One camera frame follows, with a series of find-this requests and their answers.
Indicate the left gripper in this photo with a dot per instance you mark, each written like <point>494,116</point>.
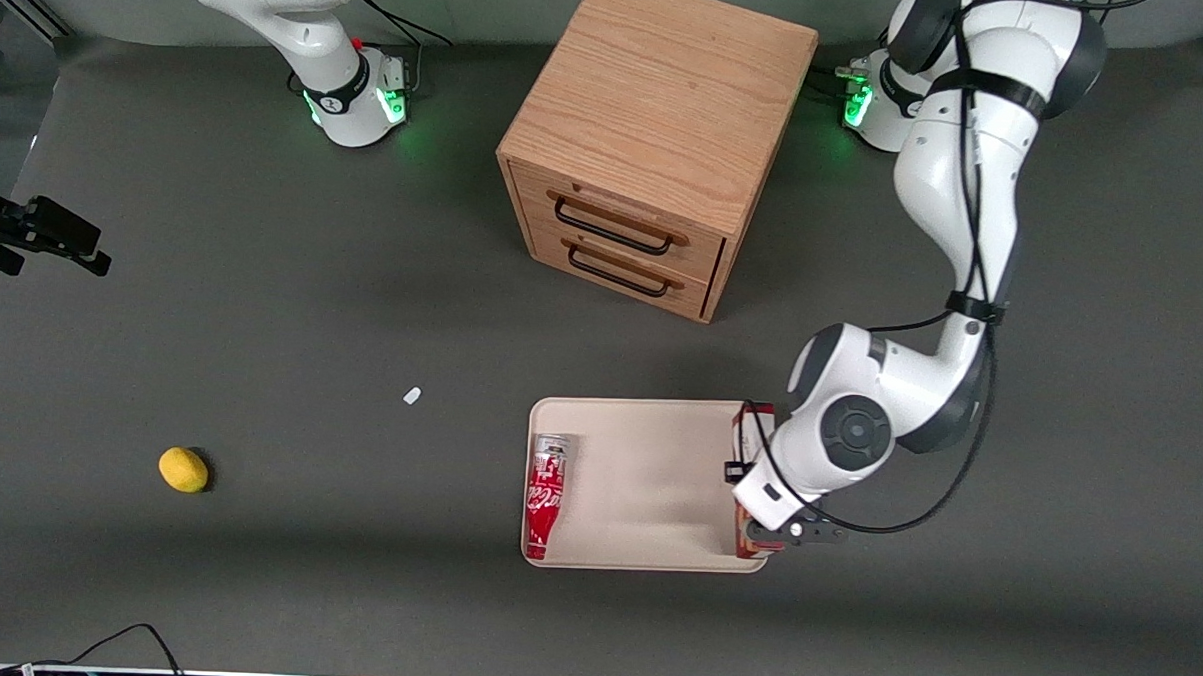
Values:
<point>735,472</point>

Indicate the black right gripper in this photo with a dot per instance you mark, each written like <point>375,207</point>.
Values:
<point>17,228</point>

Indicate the red cookie box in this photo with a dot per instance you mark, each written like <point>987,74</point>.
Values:
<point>753,428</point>

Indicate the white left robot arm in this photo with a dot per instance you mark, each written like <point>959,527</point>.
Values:
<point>952,190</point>

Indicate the beige plastic tray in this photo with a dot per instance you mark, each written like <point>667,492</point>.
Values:
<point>647,480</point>

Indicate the red cola bottle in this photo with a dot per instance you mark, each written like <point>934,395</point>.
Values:
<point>546,491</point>

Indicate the yellow lemon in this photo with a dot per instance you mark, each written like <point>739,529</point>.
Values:
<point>184,470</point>

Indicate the wooden drawer front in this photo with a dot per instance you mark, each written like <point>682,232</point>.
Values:
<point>700,251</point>
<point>688,299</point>

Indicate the wooden drawer cabinet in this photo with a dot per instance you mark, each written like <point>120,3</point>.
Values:
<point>660,90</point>

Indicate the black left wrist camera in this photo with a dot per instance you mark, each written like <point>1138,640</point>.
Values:
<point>736,473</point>

